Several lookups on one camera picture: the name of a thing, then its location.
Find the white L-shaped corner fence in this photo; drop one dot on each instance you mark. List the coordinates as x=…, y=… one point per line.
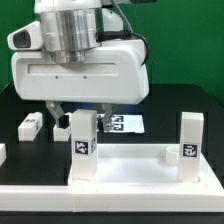
x=207, y=195

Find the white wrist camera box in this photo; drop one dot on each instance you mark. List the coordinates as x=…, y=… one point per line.
x=28, y=37

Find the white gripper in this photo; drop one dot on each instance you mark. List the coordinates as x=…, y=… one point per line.
x=112, y=73

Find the white marker tag plate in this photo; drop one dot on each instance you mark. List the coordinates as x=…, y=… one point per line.
x=127, y=124

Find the white desk top tray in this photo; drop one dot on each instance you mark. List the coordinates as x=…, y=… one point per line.
x=129, y=163

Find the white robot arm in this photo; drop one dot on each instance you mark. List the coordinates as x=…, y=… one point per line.
x=79, y=51

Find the white block at left edge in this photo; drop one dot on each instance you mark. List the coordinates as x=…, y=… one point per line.
x=3, y=155

